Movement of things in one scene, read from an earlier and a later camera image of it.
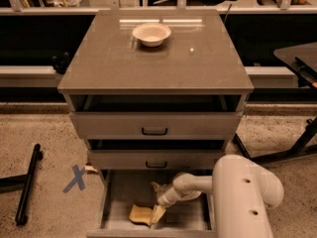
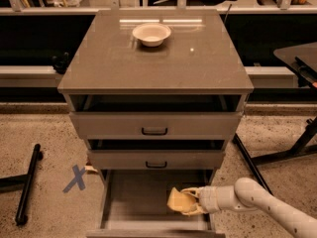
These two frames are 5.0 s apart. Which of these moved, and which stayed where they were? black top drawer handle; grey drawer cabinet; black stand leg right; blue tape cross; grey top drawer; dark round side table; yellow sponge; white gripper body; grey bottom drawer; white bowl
Moved: white gripper body; yellow sponge
Stayed: black stand leg right; white bowl; grey drawer cabinet; blue tape cross; grey bottom drawer; grey top drawer; black top drawer handle; dark round side table
